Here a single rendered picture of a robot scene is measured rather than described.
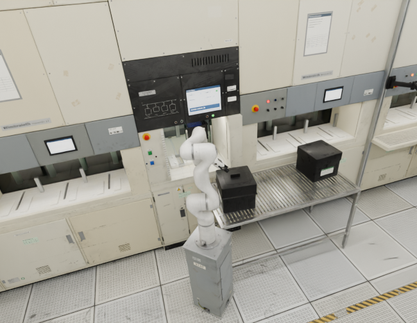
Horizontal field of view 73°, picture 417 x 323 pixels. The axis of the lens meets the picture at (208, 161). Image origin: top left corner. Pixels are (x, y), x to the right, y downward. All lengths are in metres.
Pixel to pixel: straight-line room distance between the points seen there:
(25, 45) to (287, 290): 2.74
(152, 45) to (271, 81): 1.03
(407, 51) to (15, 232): 3.87
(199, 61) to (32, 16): 1.08
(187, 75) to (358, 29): 1.52
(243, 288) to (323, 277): 0.75
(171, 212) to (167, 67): 1.38
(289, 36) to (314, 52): 0.29
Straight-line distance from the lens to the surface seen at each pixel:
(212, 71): 2.28
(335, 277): 3.03
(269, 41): 2.44
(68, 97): 2.25
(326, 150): 2.77
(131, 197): 2.64
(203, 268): 2.22
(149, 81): 2.20
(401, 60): 3.37
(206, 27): 2.22
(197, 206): 1.86
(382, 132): 3.63
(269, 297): 2.79
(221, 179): 2.30
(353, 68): 2.99
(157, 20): 2.15
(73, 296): 3.16
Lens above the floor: 2.36
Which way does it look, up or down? 32 degrees down
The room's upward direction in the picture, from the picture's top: 5 degrees counter-clockwise
